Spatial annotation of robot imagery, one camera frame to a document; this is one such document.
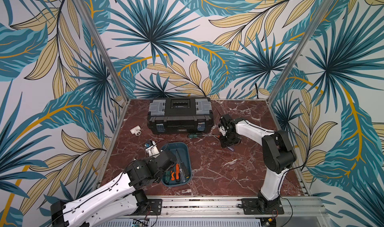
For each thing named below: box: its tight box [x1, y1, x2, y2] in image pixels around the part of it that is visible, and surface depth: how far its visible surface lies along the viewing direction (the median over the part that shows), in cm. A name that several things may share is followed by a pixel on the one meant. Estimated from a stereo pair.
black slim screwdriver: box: [176, 149, 190, 179], surface depth 85 cm
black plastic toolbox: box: [147, 97, 215, 135], surface depth 92 cm
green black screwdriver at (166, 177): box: [162, 170, 171, 185], surface depth 81 cm
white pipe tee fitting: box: [130, 125, 142, 137], surface depth 100 cm
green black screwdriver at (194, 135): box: [187, 133, 207, 138], surface depth 99 cm
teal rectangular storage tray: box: [161, 142, 192, 187], surface depth 84 cm
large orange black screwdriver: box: [175, 149, 181, 183], surface depth 83 cm
